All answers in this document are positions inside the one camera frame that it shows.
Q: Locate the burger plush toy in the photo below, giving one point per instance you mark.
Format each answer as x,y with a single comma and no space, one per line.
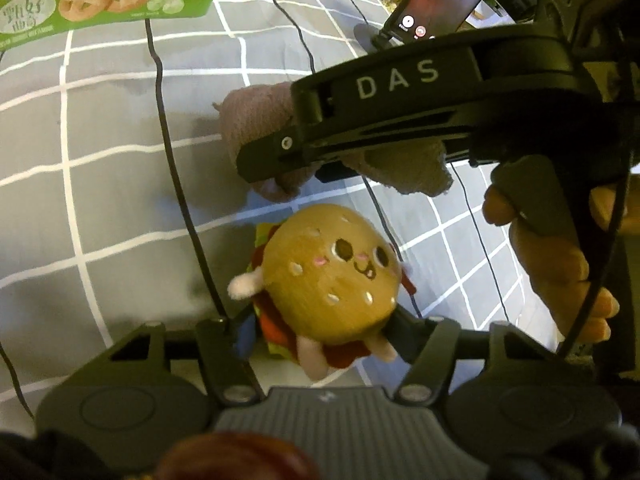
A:
325,280

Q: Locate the black smartphone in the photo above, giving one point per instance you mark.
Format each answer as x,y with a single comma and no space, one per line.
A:
440,5

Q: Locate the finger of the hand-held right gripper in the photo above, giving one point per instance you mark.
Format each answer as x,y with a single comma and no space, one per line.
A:
335,172
390,82

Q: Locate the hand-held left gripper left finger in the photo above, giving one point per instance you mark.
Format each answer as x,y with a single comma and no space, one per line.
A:
245,340

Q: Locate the black phone stand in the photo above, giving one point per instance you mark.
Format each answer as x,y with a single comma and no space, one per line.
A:
367,35

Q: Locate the green plastic box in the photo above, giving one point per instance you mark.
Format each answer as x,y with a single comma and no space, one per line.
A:
190,5

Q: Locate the person's right hand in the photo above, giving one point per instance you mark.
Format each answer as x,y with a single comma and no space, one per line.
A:
550,280

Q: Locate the grey checkered blanket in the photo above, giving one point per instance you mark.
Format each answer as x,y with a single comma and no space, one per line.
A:
100,160

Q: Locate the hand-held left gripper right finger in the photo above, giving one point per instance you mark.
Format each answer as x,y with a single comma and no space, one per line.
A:
405,335

